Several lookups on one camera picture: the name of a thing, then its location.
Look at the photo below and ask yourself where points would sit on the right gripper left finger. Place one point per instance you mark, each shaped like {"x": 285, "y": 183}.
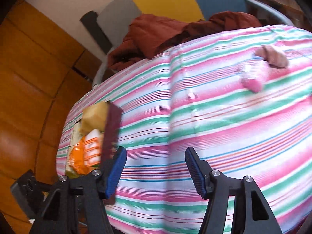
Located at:
{"x": 59, "y": 212}

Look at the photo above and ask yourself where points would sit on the dark red jacket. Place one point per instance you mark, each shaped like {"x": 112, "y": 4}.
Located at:
{"x": 150, "y": 35}

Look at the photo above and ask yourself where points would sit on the orange plastic rack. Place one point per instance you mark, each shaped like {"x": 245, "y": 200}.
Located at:
{"x": 92, "y": 148}

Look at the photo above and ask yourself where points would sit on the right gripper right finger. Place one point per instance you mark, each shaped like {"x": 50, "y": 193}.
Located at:
{"x": 252, "y": 213}

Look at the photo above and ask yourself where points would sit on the grey yellow blue chair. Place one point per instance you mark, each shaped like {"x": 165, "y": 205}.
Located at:
{"x": 115, "y": 18}

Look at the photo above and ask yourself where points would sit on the striped pink green tablecloth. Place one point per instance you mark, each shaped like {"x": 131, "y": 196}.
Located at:
{"x": 191, "y": 96}

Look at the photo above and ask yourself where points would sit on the yellow sponge block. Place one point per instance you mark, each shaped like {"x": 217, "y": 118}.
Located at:
{"x": 94, "y": 117}

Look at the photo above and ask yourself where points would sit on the gold metal tin box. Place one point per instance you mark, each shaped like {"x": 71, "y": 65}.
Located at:
{"x": 110, "y": 136}

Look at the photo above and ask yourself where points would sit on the orange snack bag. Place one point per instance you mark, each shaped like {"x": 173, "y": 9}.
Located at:
{"x": 77, "y": 161}

